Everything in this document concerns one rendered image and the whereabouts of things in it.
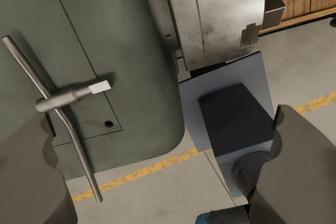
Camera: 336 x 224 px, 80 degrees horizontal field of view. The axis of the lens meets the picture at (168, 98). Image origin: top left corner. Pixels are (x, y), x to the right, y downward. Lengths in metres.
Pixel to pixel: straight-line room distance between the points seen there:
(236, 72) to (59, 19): 0.71
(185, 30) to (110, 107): 0.16
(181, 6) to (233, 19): 0.08
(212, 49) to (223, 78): 0.54
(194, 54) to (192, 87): 0.53
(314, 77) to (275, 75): 0.33
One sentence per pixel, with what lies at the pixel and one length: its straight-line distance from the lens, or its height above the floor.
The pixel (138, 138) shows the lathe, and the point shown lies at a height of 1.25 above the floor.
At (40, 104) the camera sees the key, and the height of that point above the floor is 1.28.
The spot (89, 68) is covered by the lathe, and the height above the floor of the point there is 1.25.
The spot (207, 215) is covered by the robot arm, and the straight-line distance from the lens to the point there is 0.57.
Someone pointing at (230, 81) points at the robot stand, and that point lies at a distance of 0.89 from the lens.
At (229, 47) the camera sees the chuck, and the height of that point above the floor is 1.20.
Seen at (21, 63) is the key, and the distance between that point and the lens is 0.33.
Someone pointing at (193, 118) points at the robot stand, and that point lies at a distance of 0.94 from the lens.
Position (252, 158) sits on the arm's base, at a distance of 0.62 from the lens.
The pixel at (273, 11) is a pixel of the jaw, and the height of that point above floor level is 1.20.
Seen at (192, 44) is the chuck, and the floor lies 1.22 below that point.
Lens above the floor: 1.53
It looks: 62 degrees down
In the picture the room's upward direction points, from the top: 179 degrees clockwise
